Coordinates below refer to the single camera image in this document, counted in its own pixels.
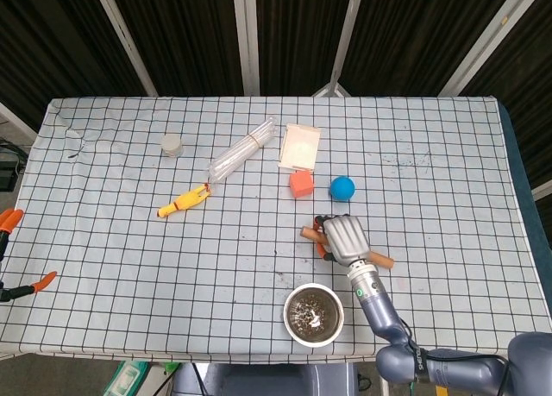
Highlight green box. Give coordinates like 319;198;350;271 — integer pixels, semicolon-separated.
103;360;151;396

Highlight crushed brown and white bits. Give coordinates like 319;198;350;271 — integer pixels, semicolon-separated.
292;295;336;333

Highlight clear plastic tube bundle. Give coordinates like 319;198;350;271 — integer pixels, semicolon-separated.
208;115;278;185

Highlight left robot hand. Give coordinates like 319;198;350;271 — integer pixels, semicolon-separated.
0;208;58;305

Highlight checkered tablecloth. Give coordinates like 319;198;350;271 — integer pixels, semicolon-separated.
0;94;552;365

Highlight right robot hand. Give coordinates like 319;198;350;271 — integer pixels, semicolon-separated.
313;214;373;267

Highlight grey robot torso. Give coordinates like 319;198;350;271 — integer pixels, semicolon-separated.
172;363;361;396

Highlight black electrical equipment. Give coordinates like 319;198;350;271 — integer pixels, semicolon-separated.
0;141;29;192

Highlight stainless steel bowl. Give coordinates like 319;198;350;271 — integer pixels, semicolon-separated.
283;282;346;348

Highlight yellow rubber chicken toy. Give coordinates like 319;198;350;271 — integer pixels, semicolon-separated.
156;183;214;219

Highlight small jar with grey lid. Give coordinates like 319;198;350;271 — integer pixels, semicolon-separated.
160;133;185;159

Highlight white frame post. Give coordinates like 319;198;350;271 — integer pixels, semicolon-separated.
231;0;261;97
90;0;159;97
438;0;536;97
310;0;367;98

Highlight shallow wooden tray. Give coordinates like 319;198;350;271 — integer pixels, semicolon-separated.
277;123;323;173

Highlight wooden rolling pin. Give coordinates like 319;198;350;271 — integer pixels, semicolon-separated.
300;225;396;270

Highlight blue ball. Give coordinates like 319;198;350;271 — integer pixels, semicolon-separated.
329;175;357;203

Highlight orange cube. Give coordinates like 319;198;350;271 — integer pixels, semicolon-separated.
288;170;315;198

